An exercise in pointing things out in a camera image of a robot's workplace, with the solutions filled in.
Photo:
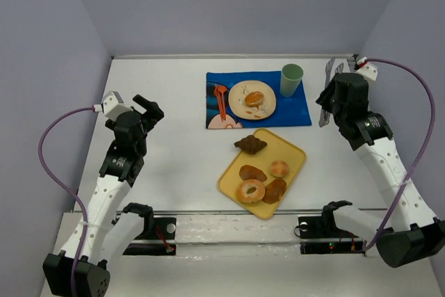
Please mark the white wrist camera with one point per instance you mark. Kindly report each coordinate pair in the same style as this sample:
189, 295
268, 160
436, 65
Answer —
113, 105
366, 69

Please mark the sugared ring donut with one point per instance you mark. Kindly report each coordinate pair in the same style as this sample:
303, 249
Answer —
250, 191

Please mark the aluminium front rail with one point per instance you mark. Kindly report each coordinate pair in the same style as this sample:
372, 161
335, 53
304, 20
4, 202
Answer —
234, 212

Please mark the brown oval bread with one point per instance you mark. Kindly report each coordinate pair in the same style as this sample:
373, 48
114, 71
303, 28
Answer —
250, 172

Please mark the silver metal tongs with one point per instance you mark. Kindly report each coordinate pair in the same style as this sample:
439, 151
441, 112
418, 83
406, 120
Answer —
329, 70

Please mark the blue patterned placemat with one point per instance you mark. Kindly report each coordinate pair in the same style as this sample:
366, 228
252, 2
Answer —
290, 111

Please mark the orange plastic fork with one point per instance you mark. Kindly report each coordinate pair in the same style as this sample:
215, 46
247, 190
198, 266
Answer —
219, 92

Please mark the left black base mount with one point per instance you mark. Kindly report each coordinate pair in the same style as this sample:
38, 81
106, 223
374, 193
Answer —
159, 241

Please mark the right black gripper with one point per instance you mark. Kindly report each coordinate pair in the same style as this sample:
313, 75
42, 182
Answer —
334, 93

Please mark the green plastic cup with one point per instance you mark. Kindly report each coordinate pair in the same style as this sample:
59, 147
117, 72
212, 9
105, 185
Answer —
291, 76

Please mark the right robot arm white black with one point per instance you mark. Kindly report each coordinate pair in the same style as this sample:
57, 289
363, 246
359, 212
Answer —
411, 230

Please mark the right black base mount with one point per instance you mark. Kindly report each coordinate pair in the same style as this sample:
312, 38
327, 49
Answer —
315, 239

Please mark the yellow plastic tray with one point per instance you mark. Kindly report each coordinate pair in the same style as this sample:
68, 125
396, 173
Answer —
277, 149

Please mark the light round bread roll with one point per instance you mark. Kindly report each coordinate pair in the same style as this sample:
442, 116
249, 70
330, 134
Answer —
279, 169

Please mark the brown glazed pastry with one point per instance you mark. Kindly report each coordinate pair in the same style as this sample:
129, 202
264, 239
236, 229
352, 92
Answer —
274, 191

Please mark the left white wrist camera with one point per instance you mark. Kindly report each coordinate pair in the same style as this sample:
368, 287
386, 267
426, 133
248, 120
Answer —
113, 105

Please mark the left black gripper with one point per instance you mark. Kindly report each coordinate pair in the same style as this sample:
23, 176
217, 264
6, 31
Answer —
147, 113

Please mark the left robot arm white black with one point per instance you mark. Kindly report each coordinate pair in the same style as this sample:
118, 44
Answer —
81, 266

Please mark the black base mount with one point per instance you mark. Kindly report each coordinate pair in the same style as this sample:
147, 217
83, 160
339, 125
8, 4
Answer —
159, 241
315, 239

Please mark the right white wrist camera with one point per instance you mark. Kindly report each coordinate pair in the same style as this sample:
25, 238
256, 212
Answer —
366, 69

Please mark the sesame glazed bun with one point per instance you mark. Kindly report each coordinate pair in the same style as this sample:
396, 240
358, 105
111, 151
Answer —
254, 99

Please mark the beige ceramic plate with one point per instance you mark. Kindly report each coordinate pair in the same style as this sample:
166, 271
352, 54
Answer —
237, 105

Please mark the dark chocolate croissant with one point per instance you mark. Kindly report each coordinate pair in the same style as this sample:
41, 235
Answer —
250, 144

